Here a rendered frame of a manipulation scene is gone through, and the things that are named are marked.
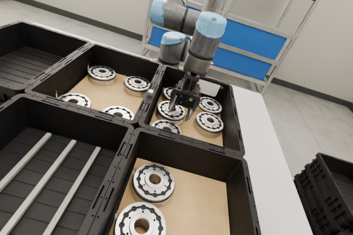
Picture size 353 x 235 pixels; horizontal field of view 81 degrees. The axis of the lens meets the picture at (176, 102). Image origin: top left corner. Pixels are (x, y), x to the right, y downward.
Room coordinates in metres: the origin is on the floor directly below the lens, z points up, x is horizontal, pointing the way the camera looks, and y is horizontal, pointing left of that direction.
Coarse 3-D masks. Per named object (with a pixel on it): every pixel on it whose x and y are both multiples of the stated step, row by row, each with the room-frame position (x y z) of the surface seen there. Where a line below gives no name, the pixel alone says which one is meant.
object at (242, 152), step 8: (160, 72) 0.70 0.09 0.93; (184, 72) 0.78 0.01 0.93; (160, 80) 0.65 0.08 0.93; (216, 80) 0.80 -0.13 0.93; (232, 88) 0.77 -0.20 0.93; (152, 96) 0.54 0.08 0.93; (232, 96) 0.71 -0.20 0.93; (232, 104) 0.65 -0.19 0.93; (144, 112) 0.45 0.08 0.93; (144, 120) 0.42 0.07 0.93; (152, 128) 0.40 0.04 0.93; (240, 128) 0.52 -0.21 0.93; (176, 136) 0.40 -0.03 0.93; (184, 136) 0.41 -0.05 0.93; (240, 136) 0.48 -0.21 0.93; (208, 144) 0.41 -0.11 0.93; (240, 144) 0.45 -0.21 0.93; (232, 152) 0.41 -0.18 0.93; (240, 152) 0.42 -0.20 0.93
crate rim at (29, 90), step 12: (108, 48) 0.76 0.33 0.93; (72, 60) 0.59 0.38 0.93; (144, 60) 0.77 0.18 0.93; (156, 72) 0.69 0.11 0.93; (36, 84) 0.42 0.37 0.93; (36, 96) 0.38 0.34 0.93; (48, 96) 0.39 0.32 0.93; (144, 96) 0.52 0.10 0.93; (84, 108) 0.39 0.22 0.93; (120, 120) 0.39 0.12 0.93; (132, 120) 0.40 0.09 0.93
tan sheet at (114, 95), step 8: (88, 80) 0.65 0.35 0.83; (120, 80) 0.72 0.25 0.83; (80, 88) 0.59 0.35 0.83; (88, 88) 0.60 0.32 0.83; (96, 88) 0.61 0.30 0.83; (104, 88) 0.63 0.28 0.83; (112, 88) 0.65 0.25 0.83; (120, 88) 0.66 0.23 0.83; (88, 96) 0.56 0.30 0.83; (96, 96) 0.57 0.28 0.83; (104, 96) 0.59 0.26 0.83; (112, 96) 0.60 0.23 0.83; (120, 96) 0.62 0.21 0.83; (128, 96) 0.63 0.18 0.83; (96, 104) 0.53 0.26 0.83; (104, 104) 0.54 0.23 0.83; (112, 104) 0.56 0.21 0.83; (120, 104) 0.57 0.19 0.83; (128, 104) 0.58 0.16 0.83; (136, 104) 0.60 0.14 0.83
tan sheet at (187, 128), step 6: (186, 108) 0.68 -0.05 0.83; (156, 120) 0.55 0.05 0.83; (192, 120) 0.61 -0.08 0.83; (180, 126) 0.56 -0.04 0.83; (186, 126) 0.57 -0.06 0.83; (192, 126) 0.58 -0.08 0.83; (186, 132) 0.54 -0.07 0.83; (192, 132) 0.55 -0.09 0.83; (198, 132) 0.56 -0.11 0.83; (198, 138) 0.53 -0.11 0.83; (204, 138) 0.54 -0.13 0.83; (210, 138) 0.55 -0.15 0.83; (216, 138) 0.56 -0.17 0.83; (222, 138) 0.57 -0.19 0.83; (216, 144) 0.53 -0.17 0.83; (222, 144) 0.54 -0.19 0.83
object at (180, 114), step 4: (160, 104) 0.60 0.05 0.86; (164, 104) 0.61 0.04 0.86; (176, 104) 0.64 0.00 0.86; (160, 108) 0.58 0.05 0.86; (164, 108) 0.59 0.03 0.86; (180, 108) 0.62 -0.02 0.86; (160, 112) 0.56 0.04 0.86; (164, 112) 0.56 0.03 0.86; (180, 112) 0.59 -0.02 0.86; (184, 112) 0.60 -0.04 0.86; (164, 116) 0.55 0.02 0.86; (168, 116) 0.55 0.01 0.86; (172, 116) 0.56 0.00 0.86; (176, 116) 0.57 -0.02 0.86; (180, 116) 0.57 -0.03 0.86
